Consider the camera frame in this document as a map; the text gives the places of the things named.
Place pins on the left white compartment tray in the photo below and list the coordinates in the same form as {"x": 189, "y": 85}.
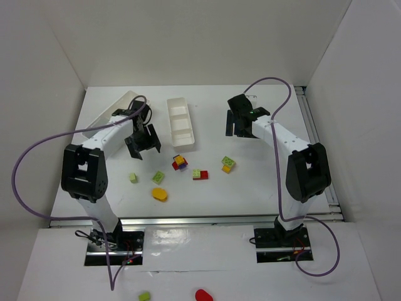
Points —
{"x": 109, "y": 116}

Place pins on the lime and red lego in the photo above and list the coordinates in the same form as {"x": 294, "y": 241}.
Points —
{"x": 198, "y": 174}

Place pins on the red oval lego foreground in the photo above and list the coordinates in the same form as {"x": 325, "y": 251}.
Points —
{"x": 202, "y": 295}

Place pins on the lime lego brick centre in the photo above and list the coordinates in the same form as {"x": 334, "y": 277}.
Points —
{"x": 158, "y": 177}

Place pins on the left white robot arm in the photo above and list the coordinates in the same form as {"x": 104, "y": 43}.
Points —
{"x": 84, "y": 170}

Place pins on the front aluminium rail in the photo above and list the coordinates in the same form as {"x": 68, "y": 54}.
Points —
{"x": 252, "y": 219}

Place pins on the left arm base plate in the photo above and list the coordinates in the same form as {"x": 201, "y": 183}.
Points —
{"x": 128, "y": 249}

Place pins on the lime lego foreground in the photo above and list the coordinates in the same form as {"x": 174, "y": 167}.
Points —
{"x": 145, "y": 296}

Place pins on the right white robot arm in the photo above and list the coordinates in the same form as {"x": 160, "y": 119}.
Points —
{"x": 302, "y": 168}

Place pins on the white compartment tray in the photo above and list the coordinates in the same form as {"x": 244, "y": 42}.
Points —
{"x": 181, "y": 130}
{"x": 109, "y": 116}

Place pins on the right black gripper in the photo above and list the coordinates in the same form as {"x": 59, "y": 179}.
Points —
{"x": 237, "y": 126}

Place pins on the lime lego brick front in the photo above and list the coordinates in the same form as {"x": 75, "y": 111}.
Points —
{"x": 133, "y": 178}

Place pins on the centre white compartment tray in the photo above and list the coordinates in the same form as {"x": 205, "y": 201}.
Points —
{"x": 181, "y": 130}

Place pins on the red yellow purple lego stack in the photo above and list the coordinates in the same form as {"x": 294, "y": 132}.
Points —
{"x": 179, "y": 163}

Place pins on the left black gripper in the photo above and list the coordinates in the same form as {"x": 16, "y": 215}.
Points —
{"x": 143, "y": 141}

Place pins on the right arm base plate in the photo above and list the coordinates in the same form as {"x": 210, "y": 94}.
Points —
{"x": 269, "y": 249}

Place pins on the yellow oval lego piece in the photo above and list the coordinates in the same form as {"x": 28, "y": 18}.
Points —
{"x": 159, "y": 194}

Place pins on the lime and yellow lego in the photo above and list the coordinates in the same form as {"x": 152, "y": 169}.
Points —
{"x": 227, "y": 164}

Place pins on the lime lego brick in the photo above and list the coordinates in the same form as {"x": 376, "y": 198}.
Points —
{"x": 158, "y": 177}
{"x": 133, "y": 178}

